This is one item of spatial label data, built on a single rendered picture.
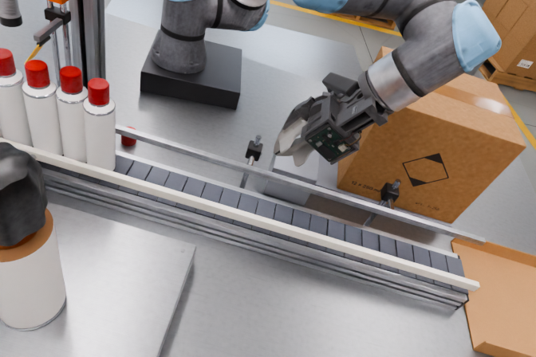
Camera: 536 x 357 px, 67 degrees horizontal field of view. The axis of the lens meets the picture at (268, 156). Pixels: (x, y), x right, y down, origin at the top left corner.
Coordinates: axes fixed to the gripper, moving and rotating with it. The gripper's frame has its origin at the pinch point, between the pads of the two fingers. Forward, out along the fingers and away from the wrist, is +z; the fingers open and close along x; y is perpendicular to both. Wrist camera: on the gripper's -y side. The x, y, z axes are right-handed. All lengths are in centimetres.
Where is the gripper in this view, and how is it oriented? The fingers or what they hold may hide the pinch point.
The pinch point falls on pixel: (281, 147)
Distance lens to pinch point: 69.6
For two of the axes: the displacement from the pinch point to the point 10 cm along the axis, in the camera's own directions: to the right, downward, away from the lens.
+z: -7.0, 4.5, 5.6
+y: -1.6, 6.6, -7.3
